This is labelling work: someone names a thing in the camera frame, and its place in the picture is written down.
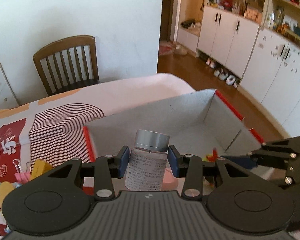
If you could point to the pink floor mat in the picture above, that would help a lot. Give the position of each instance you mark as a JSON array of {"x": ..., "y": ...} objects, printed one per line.
[{"x": 166, "y": 48}]

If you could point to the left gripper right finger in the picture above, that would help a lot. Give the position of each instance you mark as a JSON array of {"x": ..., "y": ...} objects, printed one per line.
[{"x": 195, "y": 171}]

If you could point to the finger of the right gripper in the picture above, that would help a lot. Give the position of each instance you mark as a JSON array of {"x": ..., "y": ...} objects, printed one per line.
[{"x": 244, "y": 160}]

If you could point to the pink round container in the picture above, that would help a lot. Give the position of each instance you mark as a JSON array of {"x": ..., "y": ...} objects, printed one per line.
[{"x": 169, "y": 182}]

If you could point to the brown wooden chair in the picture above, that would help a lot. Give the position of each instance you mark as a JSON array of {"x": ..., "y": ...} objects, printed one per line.
[{"x": 67, "y": 64}]

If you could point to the white bottle silver cap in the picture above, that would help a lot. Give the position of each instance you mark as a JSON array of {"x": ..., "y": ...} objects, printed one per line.
[{"x": 147, "y": 161}]

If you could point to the red cardboard box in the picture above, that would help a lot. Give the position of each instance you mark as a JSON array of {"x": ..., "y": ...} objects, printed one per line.
[{"x": 198, "y": 123}]

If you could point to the red white patterned tablecloth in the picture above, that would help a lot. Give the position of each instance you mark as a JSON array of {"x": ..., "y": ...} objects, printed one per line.
[{"x": 52, "y": 129}]

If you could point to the white drawer cabinet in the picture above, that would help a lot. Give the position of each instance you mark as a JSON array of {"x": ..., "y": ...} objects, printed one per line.
[{"x": 7, "y": 96}]

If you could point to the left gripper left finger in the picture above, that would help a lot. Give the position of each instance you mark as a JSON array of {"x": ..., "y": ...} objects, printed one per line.
[{"x": 66, "y": 181}]

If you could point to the pink binder clip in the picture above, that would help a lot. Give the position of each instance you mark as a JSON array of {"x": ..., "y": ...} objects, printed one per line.
[{"x": 21, "y": 175}]

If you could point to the white wall cabinet unit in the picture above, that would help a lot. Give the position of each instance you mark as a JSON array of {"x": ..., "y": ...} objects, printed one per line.
[{"x": 255, "y": 44}]

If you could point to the yellow rectangular block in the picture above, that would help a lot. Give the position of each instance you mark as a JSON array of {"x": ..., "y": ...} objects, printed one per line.
[{"x": 40, "y": 167}]

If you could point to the yellow round disc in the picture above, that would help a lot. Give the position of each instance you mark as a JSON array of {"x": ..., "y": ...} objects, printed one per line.
[{"x": 5, "y": 189}]

